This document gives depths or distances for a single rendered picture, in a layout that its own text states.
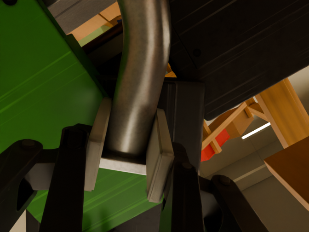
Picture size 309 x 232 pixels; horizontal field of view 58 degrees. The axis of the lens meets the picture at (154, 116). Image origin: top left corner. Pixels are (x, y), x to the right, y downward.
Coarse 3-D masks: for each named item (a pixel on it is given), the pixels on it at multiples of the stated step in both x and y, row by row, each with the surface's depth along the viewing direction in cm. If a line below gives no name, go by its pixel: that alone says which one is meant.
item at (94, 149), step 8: (104, 104) 18; (104, 112) 17; (96, 120) 16; (104, 120) 16; (96, 128) 14; (104, 128) 15; (96, 136) 14; (104, 136) 14; (88, 144) 13; (96, 144) 13; (88, 152) 13; (96, 152) 13; (88, 160) 14; (96, 160) 14; (88, 168) 14; (96, 168) 14; (88, 176) 14; (96, 176) 14; (88, 184) 14
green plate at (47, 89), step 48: (0, 0) 18; (0, 48) 19; (48, 48) 19; (0, 96) 20; (48, 96) 20; (96, 96) 21; (0, 144) 22; (48, 144) 22; (96, 192) 24; (144, 192) 24
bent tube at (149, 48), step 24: (120, 0) 16; (144, 0) 15; (168, 0) 17; (144, 24) 16; (168, 24) 17; (144, 48) 16; (168, 48) 17; (120, 72) 17; (144, 72) 17; (120, 96) 18; (144, 96) 17; (120, 120) 18; (144, 120) 18; (120, 144) 18; (144, 144) 19; (120, 168) 18; (144, 168) 18
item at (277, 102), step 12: (276, 84) 93; (264, 96) 94; (276, 96) 94; (288, 96) 94; (264, 108) 98; (276, 108) 94; (288, 108) 94; (276, 120) 95; (288, 120) 95; (300, 120) 94; (276, 132) 101; (288, 132) 95; (300, 132) 95; (288, 144) 96
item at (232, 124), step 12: (168, 72) 352; (240, 108) 406; (204, 120) 357; (216, 120) 438; (228, 120) 380; (240, 120) 416; (252, 120) 440; (204, 132) 357; (216, 132) 358; (228, 132) 412; (240, 132) 405; (204, 144) 339; (216, 144) 358; (204, 156) 353
